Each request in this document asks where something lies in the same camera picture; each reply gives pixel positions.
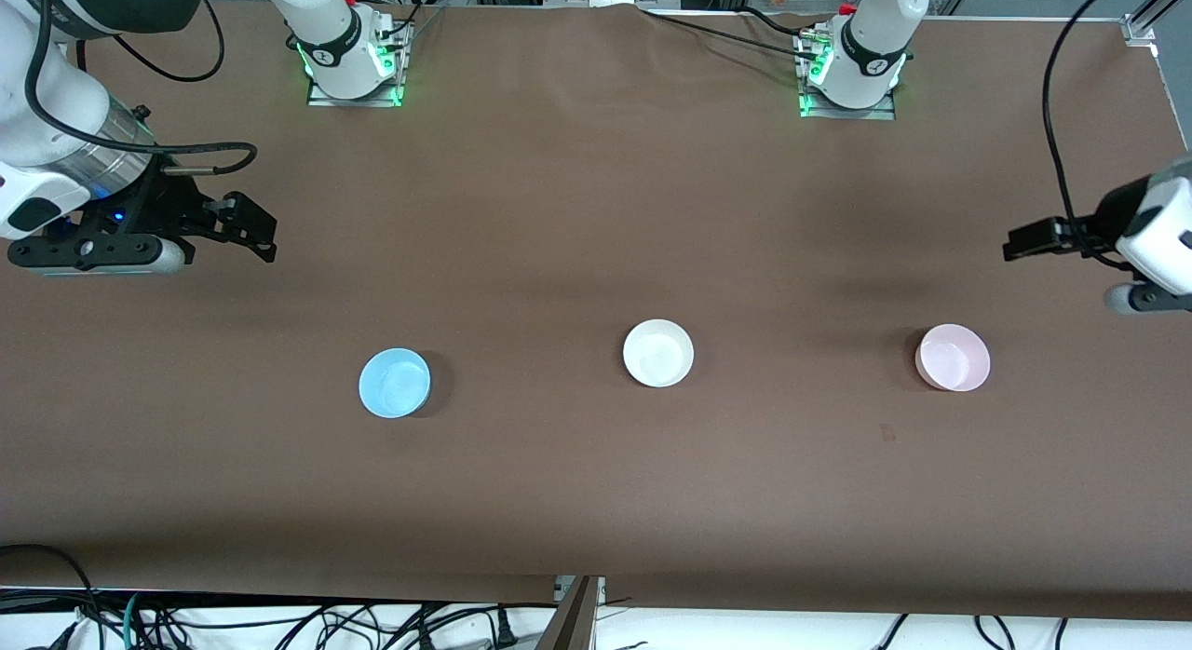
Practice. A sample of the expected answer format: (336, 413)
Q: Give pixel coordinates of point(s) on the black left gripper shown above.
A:
(1102, 220)

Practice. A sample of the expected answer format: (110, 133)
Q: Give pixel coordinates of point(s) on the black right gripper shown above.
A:
(164, 199)

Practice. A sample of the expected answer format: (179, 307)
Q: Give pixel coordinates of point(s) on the pink bowl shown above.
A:
(952, 357)

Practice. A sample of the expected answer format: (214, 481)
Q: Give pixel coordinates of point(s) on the light blue bowl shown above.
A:
(395, 383)

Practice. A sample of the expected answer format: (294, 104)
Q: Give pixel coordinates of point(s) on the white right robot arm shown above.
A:
(326, 17)

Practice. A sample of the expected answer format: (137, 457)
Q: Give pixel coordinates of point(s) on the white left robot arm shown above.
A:
(866, 35)

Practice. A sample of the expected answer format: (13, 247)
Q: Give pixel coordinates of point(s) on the white bowl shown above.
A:
(658, 353)

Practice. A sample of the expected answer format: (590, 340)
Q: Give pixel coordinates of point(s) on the diagonal aluminium extrusion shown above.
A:
(1159, 0)

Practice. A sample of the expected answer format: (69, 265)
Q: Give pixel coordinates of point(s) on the brown paper table cover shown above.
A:
(466, 464)

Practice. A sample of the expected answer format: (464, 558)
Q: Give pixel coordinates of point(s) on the black power plug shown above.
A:
(504, 629)

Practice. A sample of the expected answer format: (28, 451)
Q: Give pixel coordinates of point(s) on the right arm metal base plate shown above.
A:
(354, 101)

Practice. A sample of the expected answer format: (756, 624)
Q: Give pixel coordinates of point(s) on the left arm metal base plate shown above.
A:
(847, 113)

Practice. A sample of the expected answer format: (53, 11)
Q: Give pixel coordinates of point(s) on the metal frame corner bracket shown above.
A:
(1138, 28)

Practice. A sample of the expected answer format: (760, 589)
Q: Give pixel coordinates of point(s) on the aluminium profile post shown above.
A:
(573, 622)

